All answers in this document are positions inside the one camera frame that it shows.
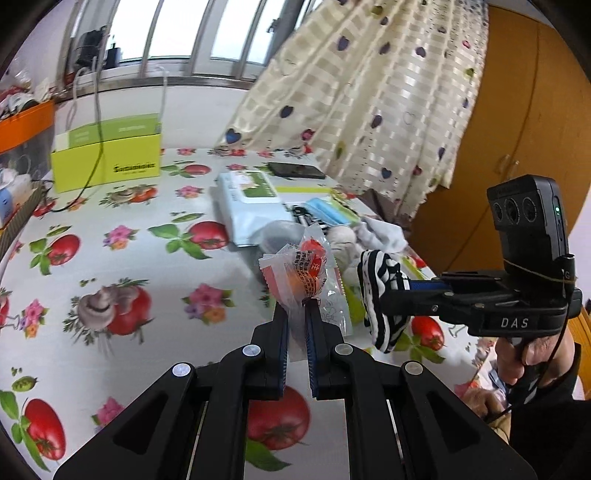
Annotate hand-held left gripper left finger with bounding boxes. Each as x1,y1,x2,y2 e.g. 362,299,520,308
53,302,291,480

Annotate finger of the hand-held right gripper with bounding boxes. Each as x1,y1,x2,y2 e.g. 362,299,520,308
379,288,472,325
407,271,509,297

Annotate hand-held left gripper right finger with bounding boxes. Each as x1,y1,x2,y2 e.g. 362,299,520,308
305,300,539,480

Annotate broad-striped black white sock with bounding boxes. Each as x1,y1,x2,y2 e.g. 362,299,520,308
358,249,411,355

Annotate clear orange snack packet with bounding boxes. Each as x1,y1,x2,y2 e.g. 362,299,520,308
259,224,354,335

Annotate blue face mask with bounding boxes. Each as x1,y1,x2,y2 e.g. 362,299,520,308
307,198,358,227

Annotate person's right forearm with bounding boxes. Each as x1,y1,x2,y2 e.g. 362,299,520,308
505,342,587,480

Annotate person's right hand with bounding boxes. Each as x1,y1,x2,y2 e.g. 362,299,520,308
495,332,578,388

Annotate wet wipes pack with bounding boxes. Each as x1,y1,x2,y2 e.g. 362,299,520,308
215,170,301,247

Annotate black phone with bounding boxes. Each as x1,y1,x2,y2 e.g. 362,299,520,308
268,161,326,181

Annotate wooden wardrobe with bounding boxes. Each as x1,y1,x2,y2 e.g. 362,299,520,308
406,4,591,402

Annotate cream heart-print curtain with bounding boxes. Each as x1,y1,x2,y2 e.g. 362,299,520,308
215,0,490,217

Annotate yellow-green cardboard box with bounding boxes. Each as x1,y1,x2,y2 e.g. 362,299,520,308
50,113,163,195

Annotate striped cardboard tray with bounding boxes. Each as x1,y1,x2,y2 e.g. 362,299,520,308
0,180,44,259

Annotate white blue tissue pack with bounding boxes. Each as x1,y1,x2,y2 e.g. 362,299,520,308
0,168,33,222

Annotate orange-rimmed clear bin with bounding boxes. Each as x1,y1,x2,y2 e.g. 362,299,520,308
0,100,56,185

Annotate black device on windowsill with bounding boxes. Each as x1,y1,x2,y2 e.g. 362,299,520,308
76,30,105,70

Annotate black cable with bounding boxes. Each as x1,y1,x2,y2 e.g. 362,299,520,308
51,92,106,213

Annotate white cable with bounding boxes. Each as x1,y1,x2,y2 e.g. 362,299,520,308
65,65,100,134
157,65,170,134

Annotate window frame with bars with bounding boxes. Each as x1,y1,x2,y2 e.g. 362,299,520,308
60,0,324,93

